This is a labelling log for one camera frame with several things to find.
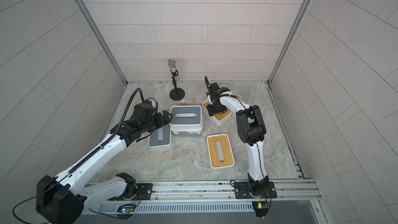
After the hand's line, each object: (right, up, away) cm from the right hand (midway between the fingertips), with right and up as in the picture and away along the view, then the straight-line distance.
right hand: (214, 111), depth 99 cm
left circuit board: (-39, -39, -34) cm, 65 cm away
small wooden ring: (-14, +8, +6) cm, 17 cm away
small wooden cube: (-21, +6, +6) cm, 23 cm away
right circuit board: (+20, -40, -31) cm, 54 cm away
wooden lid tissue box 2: (+3, -20, -16) cm, 26 cm away
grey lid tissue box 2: (-31, -15, -10) cm, 36 cm away
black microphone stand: (-26, +11, +10) cm, 30 cm away
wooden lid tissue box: (+2, -4, -8) cm, 9 cm away
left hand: (-23, -1, -19) cm, 30 cm away
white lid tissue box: (-13, -9, -14) cm, 21 cm away
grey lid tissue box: (-15, -1, -16) cm, 22 cm away
